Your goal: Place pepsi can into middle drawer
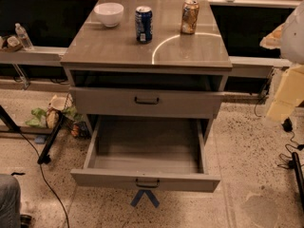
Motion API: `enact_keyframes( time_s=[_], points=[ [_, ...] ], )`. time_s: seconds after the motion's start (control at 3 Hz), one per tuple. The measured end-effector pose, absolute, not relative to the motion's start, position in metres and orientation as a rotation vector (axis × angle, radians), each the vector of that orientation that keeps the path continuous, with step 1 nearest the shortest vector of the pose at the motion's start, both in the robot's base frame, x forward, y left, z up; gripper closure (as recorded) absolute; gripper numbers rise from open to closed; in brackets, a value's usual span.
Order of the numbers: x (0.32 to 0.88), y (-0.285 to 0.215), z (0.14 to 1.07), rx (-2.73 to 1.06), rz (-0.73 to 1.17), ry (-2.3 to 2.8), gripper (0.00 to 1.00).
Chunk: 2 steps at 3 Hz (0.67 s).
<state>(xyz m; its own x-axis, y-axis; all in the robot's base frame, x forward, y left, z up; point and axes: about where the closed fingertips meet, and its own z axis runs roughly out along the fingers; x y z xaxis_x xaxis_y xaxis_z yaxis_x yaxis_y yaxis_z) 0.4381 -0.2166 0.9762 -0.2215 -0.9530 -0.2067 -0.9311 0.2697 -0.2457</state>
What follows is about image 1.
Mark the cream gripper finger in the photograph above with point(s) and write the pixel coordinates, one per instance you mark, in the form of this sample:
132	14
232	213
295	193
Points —
273	39

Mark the blue pepsi can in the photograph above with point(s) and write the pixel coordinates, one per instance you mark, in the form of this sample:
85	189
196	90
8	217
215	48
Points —
143	24

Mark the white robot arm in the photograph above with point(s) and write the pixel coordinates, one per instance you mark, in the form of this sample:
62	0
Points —
288	37

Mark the gold brown soda can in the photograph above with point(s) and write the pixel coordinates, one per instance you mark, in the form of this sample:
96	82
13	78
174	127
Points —
189	17

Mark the grey drawer cabinet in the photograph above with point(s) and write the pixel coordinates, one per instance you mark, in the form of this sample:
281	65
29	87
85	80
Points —
102	57

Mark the open grey lower drawer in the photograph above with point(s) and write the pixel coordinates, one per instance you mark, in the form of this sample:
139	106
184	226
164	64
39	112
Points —
147	153

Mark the closed grey upper drawer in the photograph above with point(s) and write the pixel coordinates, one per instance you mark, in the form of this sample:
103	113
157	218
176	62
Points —
147	103

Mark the black power adapter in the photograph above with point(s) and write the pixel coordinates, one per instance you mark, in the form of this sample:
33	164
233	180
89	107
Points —
287	125

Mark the black stand right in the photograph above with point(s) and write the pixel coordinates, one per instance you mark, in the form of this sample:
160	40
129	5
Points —
299	176

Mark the white ceramic bowl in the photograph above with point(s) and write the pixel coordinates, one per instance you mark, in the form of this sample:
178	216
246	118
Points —
109	14

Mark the clear plastic water bottle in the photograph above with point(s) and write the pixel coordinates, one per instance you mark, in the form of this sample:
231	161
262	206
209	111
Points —
23	37

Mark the black tripod leg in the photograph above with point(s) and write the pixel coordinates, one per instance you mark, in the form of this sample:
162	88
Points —
44	156

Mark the brown basket with items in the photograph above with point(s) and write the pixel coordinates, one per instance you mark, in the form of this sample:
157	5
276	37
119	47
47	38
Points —
9	43

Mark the grey trouser leg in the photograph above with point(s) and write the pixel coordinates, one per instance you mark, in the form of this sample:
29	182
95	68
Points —
10	194

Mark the black shoe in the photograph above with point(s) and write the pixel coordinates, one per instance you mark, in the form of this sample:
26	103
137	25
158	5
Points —
25	221

